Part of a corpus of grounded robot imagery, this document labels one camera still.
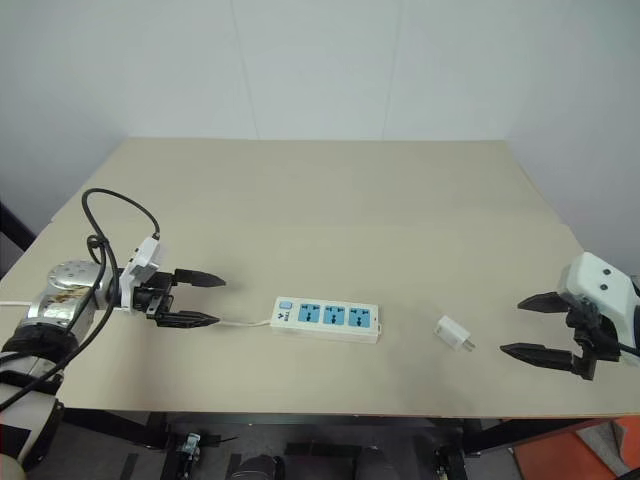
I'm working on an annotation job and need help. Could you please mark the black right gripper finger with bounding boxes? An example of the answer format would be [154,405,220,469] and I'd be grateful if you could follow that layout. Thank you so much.
[499,342,584,373]
[516,291,572,316]

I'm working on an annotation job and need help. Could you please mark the white charger plug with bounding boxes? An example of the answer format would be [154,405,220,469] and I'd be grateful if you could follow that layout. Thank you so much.
[433,314,477,354]

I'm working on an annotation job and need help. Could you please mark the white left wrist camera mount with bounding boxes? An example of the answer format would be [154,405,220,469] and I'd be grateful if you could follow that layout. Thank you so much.
[118,235,164,312]

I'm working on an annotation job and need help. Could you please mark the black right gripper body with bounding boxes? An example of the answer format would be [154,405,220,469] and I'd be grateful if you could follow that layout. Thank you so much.
[564,295,624,383]

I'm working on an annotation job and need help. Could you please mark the small metal clamp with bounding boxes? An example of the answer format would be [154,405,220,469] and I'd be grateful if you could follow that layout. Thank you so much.
[180,431,202,459]

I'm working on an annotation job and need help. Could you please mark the black frame by wall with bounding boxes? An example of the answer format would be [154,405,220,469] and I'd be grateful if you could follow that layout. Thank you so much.
[0,198,37,252]

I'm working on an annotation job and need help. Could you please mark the orange floor mat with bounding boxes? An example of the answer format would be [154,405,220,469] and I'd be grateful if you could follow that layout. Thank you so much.
[513,414,640,480]

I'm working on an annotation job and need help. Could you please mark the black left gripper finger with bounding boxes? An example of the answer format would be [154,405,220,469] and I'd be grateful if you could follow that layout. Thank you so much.
[173,268,228,289]
[156,309,223,331]

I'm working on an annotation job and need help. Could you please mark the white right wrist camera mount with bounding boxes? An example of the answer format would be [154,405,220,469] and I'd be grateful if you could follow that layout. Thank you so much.
[558,252,640,347]

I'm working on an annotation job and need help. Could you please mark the white blue power strip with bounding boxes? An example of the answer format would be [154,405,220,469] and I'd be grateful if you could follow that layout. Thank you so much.
[269,295,384,347]

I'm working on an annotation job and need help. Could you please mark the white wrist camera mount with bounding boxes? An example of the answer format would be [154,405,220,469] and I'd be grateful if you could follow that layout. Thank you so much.
[558,252,640,347]
[118,235,164,312]

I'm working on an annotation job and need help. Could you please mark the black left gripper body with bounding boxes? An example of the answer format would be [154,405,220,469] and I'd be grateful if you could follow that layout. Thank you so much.
[132,270,178,322]

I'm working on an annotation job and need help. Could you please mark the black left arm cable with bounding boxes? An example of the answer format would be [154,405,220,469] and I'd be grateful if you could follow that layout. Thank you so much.
[0,188,162,409]

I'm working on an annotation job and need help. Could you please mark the dark rounded shape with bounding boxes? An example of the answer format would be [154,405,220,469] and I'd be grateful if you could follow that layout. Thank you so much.
[233,453,282,480]

